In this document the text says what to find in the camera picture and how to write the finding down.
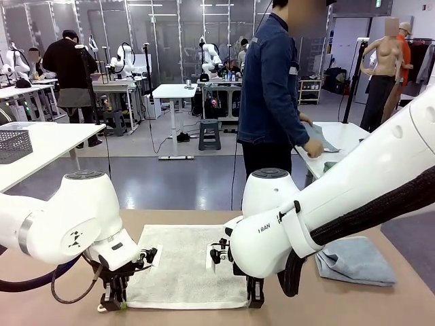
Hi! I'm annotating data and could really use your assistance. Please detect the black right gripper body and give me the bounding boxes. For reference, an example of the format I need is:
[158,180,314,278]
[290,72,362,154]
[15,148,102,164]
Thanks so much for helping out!
[245,274,264,289]

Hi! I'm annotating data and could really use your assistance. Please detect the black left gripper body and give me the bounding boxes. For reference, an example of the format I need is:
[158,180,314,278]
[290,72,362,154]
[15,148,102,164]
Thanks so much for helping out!
[101,264,134,288]

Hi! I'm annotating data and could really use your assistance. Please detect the white towel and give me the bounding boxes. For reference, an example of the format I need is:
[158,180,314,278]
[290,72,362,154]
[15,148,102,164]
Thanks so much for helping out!
[125,223,249,310]

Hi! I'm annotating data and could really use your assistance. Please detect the light blue towel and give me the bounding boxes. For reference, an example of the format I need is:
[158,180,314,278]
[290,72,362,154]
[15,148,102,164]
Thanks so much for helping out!
[314,236,398,287]

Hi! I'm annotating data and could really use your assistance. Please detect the grey towel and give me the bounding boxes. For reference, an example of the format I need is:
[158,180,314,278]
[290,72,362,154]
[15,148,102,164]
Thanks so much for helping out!
[300,122,343,158]

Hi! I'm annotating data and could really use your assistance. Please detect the dark grey mesh basket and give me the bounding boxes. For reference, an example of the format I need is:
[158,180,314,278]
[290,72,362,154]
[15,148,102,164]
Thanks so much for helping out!
[0,129,33,164]

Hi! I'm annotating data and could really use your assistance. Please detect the person's right hand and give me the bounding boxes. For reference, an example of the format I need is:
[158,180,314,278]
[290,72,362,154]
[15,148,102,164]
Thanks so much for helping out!
[303,139,325,160]

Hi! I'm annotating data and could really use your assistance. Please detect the black step stool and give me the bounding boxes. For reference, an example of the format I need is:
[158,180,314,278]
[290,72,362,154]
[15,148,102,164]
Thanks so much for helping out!
[103,110,128,137]

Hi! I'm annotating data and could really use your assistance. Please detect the grey step stool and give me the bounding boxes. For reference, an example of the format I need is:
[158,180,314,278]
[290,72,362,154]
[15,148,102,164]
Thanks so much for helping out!
[198,119,222,151]

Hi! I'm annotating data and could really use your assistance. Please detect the black light stand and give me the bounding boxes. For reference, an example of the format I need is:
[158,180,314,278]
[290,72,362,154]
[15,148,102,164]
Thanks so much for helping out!
[141,42,156,120]

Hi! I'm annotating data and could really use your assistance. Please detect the computer tower with lights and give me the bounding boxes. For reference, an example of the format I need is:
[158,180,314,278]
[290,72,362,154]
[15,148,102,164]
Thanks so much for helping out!
[203,91,222,120]

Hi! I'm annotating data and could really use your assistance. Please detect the white lab workbench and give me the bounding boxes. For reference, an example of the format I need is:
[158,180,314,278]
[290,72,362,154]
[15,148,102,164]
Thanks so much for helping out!
[91,76,145,134]

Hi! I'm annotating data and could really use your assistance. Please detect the white standing desk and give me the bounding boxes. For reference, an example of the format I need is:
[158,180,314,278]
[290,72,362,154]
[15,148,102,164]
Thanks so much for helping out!
[152,84,198,161]

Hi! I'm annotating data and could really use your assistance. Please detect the person in denim jacket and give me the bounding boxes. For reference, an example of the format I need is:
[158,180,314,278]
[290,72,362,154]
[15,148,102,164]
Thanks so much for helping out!
[237,0,337,184]

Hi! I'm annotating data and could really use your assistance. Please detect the wooden shoe shelf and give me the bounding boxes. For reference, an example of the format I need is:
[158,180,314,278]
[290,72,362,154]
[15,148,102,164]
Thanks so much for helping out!
[297,78,323,105]

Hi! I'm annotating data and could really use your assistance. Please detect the dark lab workbench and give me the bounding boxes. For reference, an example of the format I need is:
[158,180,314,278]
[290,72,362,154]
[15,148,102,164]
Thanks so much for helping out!
[196,79,243,122]

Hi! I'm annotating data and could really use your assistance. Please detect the seated person with cap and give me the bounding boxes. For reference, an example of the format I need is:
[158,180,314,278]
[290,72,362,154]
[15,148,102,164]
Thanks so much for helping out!
[220,58,239,77]

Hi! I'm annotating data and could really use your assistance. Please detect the black bag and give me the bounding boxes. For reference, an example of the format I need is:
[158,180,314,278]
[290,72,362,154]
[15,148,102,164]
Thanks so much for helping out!
[322,67,351,96]

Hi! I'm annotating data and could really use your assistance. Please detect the person in black sweater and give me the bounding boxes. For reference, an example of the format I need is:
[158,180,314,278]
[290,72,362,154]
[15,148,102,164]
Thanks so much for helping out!
[42,29,103,149]

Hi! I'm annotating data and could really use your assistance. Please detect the seated person in black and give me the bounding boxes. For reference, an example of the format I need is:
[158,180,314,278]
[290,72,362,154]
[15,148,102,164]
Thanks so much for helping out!
[27,47,48,81]

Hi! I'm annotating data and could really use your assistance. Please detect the standing person in grey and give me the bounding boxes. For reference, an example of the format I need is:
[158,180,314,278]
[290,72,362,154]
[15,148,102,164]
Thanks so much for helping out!
[237,38,251,65]

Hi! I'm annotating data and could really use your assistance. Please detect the bare skin-tone mannequin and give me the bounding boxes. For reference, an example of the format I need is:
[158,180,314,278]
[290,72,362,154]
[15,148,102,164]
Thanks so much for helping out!
[360,35,404,134]

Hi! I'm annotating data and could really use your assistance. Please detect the orange mannequin with hat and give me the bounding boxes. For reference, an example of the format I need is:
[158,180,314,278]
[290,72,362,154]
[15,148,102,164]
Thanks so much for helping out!
[396,22,415,88]

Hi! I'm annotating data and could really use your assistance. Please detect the clothes rack with garments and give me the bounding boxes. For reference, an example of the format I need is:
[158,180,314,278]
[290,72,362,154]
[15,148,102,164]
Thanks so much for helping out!
[406,37,435,96]

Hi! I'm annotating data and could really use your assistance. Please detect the thin black cable loop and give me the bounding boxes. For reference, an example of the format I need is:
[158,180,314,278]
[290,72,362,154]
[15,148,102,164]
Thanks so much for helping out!
[50,263,105,304]

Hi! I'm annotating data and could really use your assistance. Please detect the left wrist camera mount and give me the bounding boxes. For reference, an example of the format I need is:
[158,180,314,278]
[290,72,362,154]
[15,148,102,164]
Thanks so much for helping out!
[137,243,163,271]

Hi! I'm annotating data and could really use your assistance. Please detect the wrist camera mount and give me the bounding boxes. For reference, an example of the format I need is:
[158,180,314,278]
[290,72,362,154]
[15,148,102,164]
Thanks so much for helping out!
[137,243,163,271]
[205,237,235,274]

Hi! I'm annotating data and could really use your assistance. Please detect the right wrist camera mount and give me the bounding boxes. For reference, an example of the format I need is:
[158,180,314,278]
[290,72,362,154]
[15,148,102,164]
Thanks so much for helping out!
[205,237,235,274]

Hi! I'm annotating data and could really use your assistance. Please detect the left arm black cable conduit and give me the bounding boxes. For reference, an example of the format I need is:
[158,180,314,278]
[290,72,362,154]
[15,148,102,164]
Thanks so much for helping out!
[0,253,86,290]

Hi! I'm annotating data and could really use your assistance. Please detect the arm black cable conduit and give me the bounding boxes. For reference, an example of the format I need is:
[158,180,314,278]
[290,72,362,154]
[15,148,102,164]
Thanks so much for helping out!
[277,168,435,298]
[0,253,86,290]

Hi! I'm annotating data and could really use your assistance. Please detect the hanging black cable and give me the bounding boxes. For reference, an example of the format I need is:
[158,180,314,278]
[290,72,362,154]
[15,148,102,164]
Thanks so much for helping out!
[103,132,114,177]

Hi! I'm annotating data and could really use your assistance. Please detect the black cable on floor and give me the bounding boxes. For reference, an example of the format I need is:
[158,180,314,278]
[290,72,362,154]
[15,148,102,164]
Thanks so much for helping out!
[148,117,179,156]

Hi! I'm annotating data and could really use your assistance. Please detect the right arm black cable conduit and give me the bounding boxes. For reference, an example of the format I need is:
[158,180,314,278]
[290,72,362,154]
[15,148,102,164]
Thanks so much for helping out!
[277,168,435,298]

